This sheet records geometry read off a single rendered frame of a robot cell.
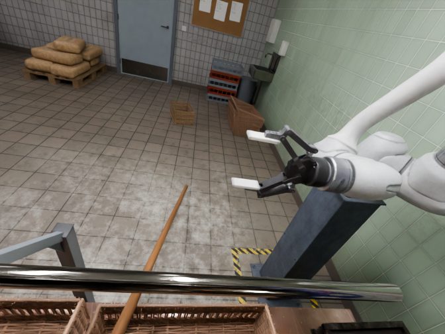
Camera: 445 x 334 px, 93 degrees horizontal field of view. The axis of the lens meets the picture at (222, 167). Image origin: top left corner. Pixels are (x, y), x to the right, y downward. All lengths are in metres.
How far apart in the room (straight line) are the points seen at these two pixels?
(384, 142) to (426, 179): 0.18
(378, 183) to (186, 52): 4.74
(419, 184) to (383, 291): 0.57
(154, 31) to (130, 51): 0.64
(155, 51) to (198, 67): 0.92
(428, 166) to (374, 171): 0.40
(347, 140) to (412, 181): 0.36
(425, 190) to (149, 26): 4.85
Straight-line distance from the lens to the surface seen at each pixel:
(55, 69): 4.43
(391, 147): 1.03
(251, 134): 0.46
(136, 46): 5.21
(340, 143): 0.73
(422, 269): 1.63
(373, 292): 0.51
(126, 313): 0.74
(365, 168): 0.61
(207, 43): 5.03
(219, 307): 0.86
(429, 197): 1.05
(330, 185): 0.57
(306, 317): 1.14
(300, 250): 1.31
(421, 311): 1.68
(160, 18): 5.05
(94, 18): 5.43
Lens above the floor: 1.51
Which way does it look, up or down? 35 degrees down
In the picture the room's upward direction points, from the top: 16 degrees clockwise
